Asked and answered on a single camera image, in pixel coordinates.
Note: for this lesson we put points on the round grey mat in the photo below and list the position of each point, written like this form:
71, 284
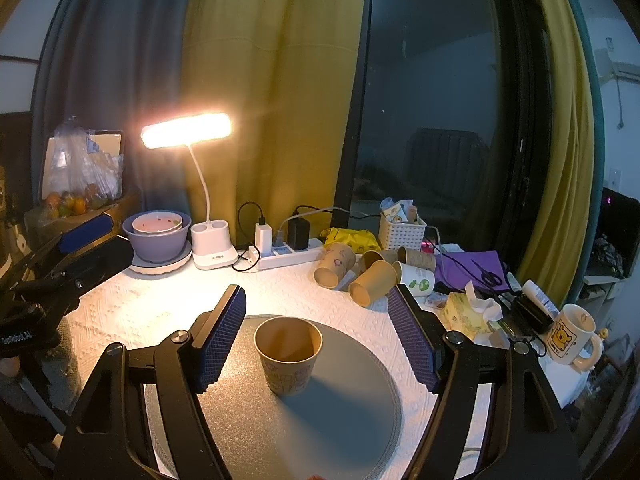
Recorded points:
310, 425

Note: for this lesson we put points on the dark glass window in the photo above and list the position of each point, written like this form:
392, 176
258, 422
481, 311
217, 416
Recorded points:
440, 110

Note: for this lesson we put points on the purple bowl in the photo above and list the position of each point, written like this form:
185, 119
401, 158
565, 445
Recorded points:
157, 247

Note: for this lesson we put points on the white green-print paper cup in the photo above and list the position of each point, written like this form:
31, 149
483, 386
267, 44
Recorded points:
416, 280

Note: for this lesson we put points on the white plastic basket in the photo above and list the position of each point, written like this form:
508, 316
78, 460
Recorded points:
400, 234

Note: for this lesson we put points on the white tube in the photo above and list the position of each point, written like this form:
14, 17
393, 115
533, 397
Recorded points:
540, 297

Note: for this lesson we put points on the white charger plug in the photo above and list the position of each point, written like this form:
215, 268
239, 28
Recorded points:
263, 237

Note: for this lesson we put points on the purple cloth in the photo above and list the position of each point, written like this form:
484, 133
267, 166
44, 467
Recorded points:
462, 267

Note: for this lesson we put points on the printed brown paper cup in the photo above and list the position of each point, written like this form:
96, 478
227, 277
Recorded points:
287, 360
336, 264

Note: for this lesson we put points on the sachets bundle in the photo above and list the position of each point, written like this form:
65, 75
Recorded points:
397, 210

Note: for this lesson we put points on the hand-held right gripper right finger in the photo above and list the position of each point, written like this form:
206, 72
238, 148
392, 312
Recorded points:
412, 340

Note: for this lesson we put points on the white power strip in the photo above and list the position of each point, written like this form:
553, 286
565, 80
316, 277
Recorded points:
292, 256

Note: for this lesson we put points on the dark blue curtain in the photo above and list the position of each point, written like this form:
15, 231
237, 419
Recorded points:
115, 60

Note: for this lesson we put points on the pink patterned bowl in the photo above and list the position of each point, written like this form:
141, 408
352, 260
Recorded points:
157, 222

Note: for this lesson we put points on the black charger plug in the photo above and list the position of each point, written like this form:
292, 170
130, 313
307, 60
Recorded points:
298, 234

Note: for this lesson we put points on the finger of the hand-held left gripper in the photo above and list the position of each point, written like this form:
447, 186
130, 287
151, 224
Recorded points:
95, 265
82, 236

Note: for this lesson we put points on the black monitor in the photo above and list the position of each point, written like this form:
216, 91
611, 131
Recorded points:
620, 220

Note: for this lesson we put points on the plain brown paper cup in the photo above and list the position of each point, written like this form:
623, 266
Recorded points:
371, 259
419, 258
369, 286

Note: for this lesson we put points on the black scissors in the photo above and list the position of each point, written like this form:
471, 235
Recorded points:
489, 272

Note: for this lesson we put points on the black box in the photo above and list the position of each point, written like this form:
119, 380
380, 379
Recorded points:
530, 315

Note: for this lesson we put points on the yellow snack packet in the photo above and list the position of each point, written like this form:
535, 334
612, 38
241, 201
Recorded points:
355, 239

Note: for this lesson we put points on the yellow curtain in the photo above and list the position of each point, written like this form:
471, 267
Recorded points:
565, 135
280, 85

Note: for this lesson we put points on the white desk lamp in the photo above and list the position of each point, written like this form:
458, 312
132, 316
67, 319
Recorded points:
187, 130

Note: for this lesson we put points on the white air conditioner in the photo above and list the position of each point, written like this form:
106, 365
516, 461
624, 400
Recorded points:
622, 67

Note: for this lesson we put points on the clear plastic bag of fruit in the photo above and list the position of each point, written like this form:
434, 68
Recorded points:
87, 175

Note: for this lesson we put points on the white round plate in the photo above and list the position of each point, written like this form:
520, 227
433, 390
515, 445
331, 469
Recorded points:
165, 267

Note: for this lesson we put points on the white textured tablecloth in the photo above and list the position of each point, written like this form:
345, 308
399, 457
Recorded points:
295, 295

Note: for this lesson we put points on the white wall socket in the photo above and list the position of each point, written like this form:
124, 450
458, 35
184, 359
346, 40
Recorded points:
615, 177

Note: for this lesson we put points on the yellow tissue box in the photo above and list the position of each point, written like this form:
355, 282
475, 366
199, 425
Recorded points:
462, 312

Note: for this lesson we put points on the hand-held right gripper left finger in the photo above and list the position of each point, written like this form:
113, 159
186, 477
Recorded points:
222, 340

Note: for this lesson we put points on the white bear-print mug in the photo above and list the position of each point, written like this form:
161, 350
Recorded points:
570, 337

